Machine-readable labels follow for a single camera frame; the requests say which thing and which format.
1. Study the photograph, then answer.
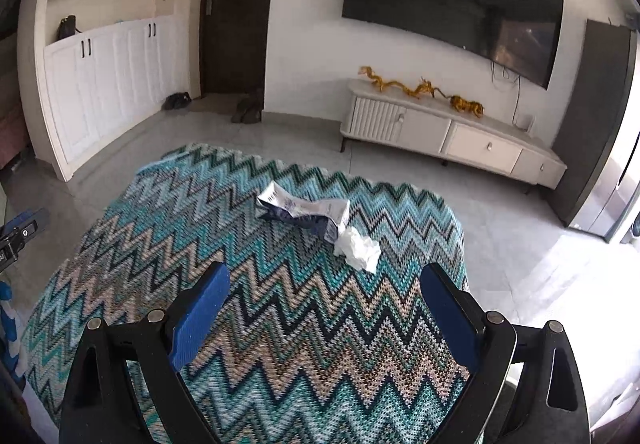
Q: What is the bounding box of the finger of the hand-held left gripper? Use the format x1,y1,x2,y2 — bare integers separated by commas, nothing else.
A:
0,208,49,275

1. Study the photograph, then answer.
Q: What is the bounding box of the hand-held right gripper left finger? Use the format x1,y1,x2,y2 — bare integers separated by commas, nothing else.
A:
59,261,232,444

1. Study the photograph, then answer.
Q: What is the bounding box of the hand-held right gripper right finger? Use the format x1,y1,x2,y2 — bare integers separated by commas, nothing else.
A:
419,263,591,444

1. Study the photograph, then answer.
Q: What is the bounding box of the white tissue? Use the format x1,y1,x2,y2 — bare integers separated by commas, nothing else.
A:
332,227,382,274

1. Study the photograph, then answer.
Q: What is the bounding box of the blue white wrapper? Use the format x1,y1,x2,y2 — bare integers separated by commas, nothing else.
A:
256,181,352,245

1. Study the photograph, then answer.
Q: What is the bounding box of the blue white striped cloth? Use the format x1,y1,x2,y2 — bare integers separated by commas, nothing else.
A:
0,280,22,391

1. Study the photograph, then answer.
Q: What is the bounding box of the teal zigzag knit blanket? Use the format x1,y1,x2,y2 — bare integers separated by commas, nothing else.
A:
22,141,471,444

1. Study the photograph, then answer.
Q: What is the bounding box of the white shoe cabinet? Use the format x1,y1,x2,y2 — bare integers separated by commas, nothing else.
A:
17,0,206,182

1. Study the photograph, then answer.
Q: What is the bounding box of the white TV cabinet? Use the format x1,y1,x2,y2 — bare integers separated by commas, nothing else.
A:
340,78,568,195

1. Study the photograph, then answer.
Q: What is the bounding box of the steel refrigerator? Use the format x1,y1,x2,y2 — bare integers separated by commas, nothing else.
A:
575,124,640,245

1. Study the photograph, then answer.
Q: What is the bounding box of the black handbag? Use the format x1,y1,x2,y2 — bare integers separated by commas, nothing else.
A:
56,15,83,43

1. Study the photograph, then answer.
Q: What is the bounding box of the gold tiger figurine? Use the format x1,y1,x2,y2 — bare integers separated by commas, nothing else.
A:
448,95,486,119

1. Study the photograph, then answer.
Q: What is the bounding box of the gold dragon figurine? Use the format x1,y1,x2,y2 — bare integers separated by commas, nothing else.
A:
359,66,408,94
402,79,449,101

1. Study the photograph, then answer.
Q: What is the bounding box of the dark grey cabinet panel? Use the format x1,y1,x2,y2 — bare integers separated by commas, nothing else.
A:
550,18,639,227

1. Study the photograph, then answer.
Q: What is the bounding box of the dark brown entrance door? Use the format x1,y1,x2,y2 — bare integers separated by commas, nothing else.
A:
199,0,282,98

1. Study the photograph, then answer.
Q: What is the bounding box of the black television cable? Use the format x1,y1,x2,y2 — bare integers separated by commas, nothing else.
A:
490,59,524,125

